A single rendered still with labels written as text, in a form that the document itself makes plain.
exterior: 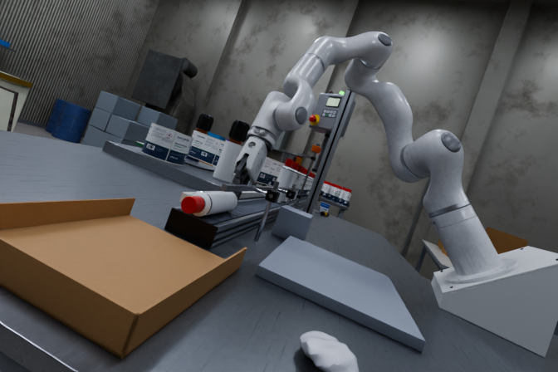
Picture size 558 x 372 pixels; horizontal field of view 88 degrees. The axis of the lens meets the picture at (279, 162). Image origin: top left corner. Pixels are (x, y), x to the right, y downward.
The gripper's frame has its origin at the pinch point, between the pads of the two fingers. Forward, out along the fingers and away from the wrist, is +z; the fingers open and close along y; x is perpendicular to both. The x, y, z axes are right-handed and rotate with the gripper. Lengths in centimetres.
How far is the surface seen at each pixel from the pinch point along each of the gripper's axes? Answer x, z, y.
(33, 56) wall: 679, -193, 372
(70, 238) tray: 7.7, 21.8, -32.2
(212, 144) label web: 48, -36, 68
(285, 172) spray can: -1, -27, 47
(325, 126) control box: -9, -59, 52
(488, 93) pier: -197, -382, 339
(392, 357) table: -40.0, 18.3, -21.2
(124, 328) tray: -12, 24, -44
